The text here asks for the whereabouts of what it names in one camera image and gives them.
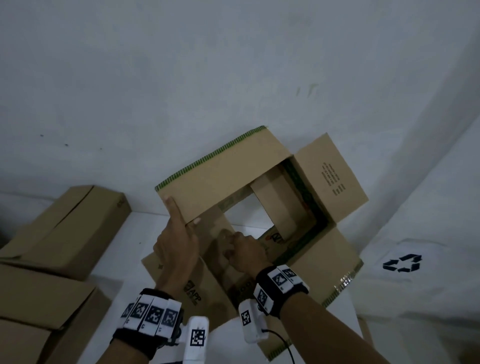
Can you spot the white recycling sign paper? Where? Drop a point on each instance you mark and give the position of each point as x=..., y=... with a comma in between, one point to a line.
x=405, y=262

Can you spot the person's left hand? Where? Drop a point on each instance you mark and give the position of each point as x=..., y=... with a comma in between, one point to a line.
x=180, y=251

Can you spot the black right wristband white markers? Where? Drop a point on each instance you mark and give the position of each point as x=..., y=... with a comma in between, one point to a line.
x=281, y=288

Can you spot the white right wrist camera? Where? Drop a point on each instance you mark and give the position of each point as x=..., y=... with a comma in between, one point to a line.
x=249, y=322

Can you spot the black left wristband white markers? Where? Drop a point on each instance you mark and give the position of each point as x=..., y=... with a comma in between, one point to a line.
x=150, y=318

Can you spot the person's right forearm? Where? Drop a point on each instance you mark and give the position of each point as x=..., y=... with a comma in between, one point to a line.
x=326, y=333

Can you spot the person's left forearm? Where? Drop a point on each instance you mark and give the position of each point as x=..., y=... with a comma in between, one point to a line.
x=123, y=354

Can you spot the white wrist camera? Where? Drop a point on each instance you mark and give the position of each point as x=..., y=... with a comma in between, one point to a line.
x=195, y=337
x=249, y=322

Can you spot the striped-edge brown cardboard box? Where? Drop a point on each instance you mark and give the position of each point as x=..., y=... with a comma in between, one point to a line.
x=75, y=232

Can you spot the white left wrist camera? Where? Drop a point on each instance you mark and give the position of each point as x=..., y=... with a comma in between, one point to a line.
x=195, y=337

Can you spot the person's right hand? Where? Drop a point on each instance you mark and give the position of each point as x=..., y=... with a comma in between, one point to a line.
x=245, y=255

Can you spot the black wristband white markers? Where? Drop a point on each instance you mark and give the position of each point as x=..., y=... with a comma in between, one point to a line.
x=281, y=288
x=150, y=318

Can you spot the white table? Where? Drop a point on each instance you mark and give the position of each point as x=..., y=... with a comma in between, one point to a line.
x=123, y=243

